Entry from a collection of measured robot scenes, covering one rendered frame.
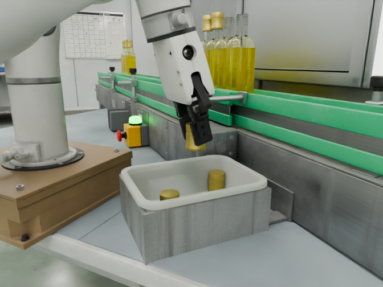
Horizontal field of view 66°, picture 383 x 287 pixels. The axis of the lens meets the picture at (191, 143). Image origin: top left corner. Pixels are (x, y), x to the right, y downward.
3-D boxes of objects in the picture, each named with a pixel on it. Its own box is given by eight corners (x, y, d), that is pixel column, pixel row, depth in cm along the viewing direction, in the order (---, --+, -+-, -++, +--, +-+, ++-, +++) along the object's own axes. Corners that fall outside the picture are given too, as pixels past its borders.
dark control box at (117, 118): (130, 130, 127) (129, 110, 124) (111, 132, 123) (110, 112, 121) (126, 126, 134) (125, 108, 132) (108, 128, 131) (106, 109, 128)
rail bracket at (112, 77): (117, 93, 157) (115, 66, 153) (102, 93, 154) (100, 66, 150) (115, 91, 160) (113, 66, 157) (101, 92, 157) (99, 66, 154)
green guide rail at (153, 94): (204, 128, 68) (204, 93, 66) (200, 128, 67) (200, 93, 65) (99, 82, 222) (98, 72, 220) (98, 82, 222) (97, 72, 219)
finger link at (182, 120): (192, 98, 50) (202, 134, 52) (184, 96, 53) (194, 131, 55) (175, 104, 49) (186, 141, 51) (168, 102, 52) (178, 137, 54)
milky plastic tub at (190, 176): (271, 228, 51) (274, 181, 49) (145, 262, 42) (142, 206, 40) (221, 189, 67) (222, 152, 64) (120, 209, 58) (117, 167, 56)
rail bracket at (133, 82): (139, 103, 116) (137, 68, 113) (119, 104, 113) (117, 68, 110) (136, 102, 120) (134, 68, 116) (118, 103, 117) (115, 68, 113)
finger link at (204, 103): (213, 87, 40) (210, 117, 44) (185, 58, 44) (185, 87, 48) (206, 90, 39) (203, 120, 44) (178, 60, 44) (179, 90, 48)
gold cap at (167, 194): (163, 222, 50) (162, 198, 49) (157, 213, 53) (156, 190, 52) (183, 218, 51) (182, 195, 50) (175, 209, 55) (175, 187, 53)
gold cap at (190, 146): (191, 152, 48) (190, 126, 47) (182, 147, 51) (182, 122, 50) (210, 150, 50) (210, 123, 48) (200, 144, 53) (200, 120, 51)
